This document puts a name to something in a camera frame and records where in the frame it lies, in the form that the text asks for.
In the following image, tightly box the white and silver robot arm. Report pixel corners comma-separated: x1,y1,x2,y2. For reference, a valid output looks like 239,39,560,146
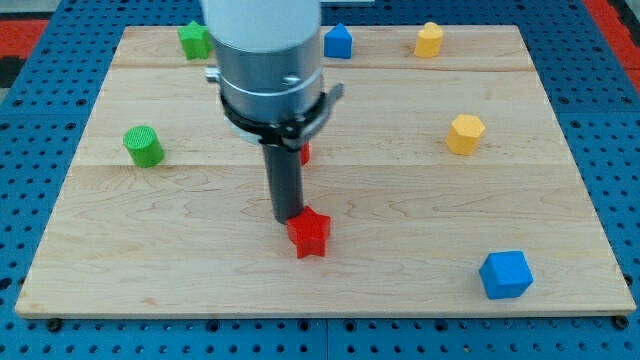
201,0,344,151

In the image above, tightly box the red circle block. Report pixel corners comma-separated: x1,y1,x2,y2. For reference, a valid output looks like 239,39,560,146
300,142,311,166

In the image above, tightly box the red star block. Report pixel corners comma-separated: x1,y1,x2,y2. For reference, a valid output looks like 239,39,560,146
286,206,331,259

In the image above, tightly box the green star block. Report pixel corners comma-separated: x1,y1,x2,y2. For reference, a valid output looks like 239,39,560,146
177,21,213,60

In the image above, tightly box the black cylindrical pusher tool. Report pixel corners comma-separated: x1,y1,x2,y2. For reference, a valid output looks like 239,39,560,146
262,145,304,224

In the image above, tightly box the wooden board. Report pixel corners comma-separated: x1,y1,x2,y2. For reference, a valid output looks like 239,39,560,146
15,26,636,319

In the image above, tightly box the blue pentagon prism block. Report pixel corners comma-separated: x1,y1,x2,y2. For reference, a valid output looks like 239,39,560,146
324,23,353,59

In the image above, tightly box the yellow hexagon block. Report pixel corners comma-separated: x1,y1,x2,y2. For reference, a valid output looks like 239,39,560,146
445,114,486,156

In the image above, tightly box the yellow rounded block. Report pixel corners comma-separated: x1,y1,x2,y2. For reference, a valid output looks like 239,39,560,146
414,22,444,58

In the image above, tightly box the green cylinder block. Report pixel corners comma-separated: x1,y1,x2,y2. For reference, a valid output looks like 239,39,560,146
123,125,164,168

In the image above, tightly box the blue cube block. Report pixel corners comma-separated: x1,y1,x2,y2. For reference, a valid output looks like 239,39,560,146
479,250,534,300

